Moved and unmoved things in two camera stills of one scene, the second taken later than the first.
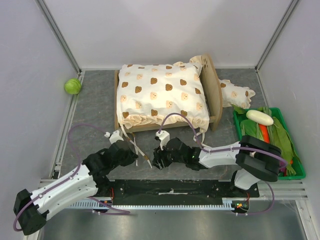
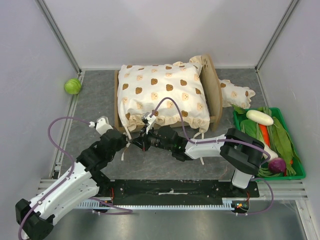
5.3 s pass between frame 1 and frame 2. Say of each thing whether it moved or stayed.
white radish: stayed
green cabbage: stayed
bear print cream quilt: stayed
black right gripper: moved
